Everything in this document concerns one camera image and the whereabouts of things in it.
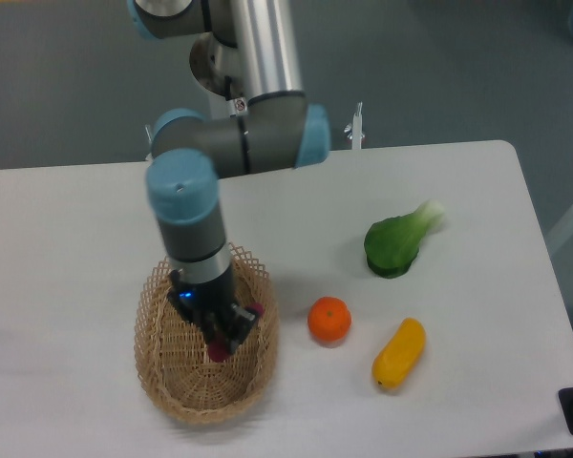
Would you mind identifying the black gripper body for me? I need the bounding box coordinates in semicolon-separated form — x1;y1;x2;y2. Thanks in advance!
167;267;237;331

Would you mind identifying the purple sweet potato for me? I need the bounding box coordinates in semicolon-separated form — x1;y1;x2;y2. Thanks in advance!
207;302;265;363

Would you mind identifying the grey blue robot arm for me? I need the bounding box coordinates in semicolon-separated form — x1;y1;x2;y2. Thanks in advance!
128;1;330;362

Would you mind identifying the woven wicker basket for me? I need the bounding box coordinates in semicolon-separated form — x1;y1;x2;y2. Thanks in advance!
134;244;280;425

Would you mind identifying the orange mandarin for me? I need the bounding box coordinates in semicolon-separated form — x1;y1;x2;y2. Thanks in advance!
308;296;351;344

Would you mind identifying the yellow mango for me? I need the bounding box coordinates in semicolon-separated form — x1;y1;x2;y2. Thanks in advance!
371;318;426;390

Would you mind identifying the green bok choy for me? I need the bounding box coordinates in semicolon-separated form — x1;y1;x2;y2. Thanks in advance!
364;199;445;279

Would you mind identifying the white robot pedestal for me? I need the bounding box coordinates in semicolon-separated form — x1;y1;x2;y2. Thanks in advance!
144;32;367;161

